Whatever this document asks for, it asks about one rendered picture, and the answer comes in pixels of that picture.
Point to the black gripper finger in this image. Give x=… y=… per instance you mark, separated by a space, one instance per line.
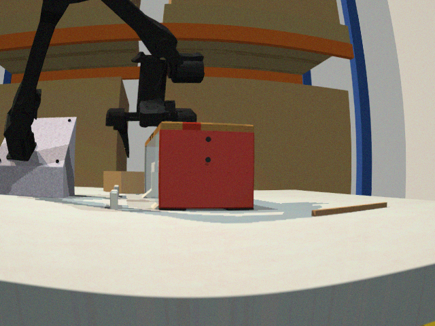
x=123 y=133

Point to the tan rectangular block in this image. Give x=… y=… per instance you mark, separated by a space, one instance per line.
x=130 y=182

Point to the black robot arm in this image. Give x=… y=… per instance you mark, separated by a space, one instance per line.
x=180 y=67

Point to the brown flat bar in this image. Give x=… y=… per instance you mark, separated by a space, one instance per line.
x=347 y=209

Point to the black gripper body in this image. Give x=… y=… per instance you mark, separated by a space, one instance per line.
x=118 y=118

